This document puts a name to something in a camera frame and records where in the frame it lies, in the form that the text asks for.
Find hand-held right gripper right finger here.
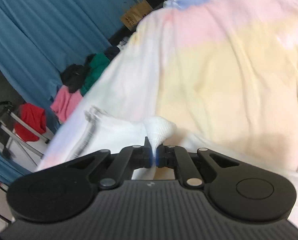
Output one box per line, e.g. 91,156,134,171
156,144,240,188

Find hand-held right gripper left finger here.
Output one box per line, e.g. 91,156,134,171
64,137,154,189

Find white pants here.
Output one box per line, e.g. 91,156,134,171
69,106,177,180

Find black clothes pile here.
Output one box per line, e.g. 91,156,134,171
60,64,89,93

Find pink garment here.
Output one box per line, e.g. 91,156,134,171
50,85,84,124

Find green garment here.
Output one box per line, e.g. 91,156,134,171
80,53,111,97

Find small white cloth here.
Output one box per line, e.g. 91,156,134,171
116,37,129,50

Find red garment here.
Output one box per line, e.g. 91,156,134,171
14,102,47,142

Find brown paper bag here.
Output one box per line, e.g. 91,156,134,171
121,0,154,32

